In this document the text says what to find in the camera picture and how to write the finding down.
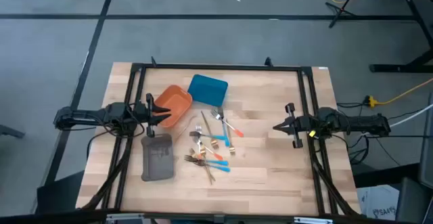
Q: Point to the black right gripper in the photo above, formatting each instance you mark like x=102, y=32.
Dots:
x=304, y=125

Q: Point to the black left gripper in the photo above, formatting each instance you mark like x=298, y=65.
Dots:
x=149, y=115

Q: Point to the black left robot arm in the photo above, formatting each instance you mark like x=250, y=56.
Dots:
x=84, y=115

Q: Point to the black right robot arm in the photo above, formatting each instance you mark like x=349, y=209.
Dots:
x=355, y=122

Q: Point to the orange plastic bin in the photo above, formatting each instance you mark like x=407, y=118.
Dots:
x=174, y=104

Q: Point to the yellow gripper tag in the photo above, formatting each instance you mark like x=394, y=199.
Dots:
x=312, y=133

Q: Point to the grey plastic bin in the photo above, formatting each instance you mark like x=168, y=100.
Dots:
x=157, y=159

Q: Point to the blue plastic bin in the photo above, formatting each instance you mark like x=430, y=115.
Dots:
x=208, y=90

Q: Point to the black desk foot bar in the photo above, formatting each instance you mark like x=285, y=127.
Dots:
x=385, y=176

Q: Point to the white cardboard box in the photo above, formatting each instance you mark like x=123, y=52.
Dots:
x=379, y=203

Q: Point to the black tripod stand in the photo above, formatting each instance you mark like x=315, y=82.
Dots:
x=338, y=12

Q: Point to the dark chair leg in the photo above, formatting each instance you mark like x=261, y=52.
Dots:
x=10, y=131

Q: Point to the black aluminium table frame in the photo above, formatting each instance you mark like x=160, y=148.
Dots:
x=220, y=67

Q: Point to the silver metal bracket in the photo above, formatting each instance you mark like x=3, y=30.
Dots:
x=313, y=220
x=125, y=217

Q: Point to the black desk leg frame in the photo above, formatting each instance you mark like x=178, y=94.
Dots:
x=419, y=11

